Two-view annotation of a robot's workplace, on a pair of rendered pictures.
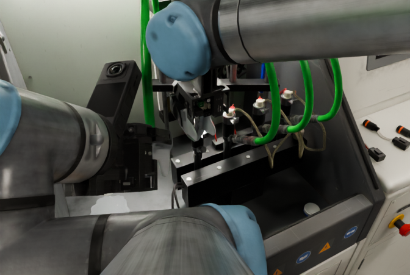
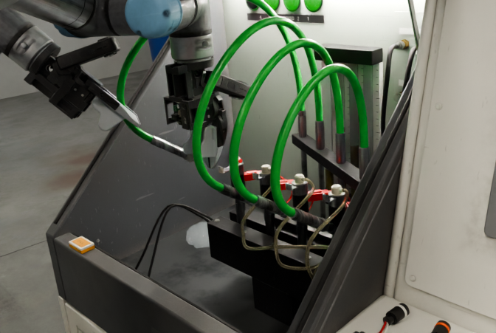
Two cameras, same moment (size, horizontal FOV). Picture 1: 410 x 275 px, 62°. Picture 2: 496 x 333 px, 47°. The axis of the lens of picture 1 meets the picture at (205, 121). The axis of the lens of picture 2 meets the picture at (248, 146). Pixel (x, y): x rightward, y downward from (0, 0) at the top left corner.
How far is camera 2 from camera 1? 1.02 m
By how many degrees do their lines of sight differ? 66
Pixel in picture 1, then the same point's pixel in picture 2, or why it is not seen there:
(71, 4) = (266, 34)
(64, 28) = (260, 55)
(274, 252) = (153, 298)
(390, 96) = not seen: outside the picture
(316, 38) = not seen: outside the picture
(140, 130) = (77, 73)
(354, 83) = (453, 244)
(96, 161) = (21, 57)
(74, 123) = (14, 29)
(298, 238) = (176, 311)
